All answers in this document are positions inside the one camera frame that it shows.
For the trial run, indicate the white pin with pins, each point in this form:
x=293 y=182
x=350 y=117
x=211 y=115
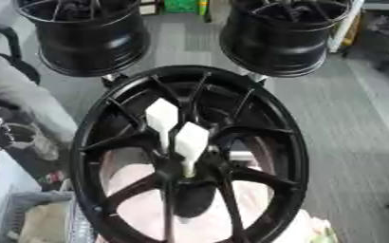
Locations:
x=191 y=139
x=162 y=117

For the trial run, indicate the black spoked wheel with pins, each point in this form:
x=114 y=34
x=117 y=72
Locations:
x=92 y=133

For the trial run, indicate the black wheel rim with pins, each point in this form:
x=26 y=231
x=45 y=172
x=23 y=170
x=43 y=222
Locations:
x=92 y=44
x=275 y=44

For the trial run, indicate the green box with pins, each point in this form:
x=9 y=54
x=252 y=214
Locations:
x=180 y=5

